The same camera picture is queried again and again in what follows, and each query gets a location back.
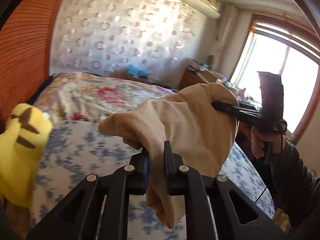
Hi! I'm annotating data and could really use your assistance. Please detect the beige cloth garment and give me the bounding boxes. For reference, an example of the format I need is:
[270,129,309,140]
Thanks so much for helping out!
[98,83,238,229]

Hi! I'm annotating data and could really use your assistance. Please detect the dark grey sleeve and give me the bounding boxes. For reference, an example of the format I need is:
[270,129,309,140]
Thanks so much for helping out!
[270,142,319,231]

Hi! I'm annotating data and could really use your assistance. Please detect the wooden headboard panel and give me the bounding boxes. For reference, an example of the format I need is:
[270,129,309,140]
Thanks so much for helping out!
[1,0,62,129]

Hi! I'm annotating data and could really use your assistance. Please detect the cardboard box on cabinet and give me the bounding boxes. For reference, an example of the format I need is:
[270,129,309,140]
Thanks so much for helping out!
[200,70,225,83]

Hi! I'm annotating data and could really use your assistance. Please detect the window with brown frame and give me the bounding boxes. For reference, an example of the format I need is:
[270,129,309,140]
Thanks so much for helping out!
[231,14,319,142]

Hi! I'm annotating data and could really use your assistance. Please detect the person's right hand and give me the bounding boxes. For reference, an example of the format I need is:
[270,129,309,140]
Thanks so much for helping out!
[251,127,286,159]

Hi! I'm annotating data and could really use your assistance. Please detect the pink floral quilt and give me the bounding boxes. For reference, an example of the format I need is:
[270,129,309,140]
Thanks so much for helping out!
[33,72,174,125]

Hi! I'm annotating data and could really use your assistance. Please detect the sheer circle-pattern curtain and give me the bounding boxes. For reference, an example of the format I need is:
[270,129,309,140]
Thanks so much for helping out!
[49,0,196,84]

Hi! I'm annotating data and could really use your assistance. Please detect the wooden sideboard cabinet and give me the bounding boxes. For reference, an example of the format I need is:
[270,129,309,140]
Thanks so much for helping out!
[179,60,255,125]

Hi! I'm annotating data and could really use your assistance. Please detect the blue floral white bedsheet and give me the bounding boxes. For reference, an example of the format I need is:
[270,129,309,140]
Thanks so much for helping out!
[30,120,275,239]

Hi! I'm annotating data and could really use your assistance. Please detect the blue item behind bed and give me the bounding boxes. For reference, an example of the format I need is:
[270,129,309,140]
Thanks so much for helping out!
[127,65,148,79]

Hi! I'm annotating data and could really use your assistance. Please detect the yellow plush toy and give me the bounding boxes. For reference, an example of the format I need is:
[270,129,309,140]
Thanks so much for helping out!
[1,103,53,208]

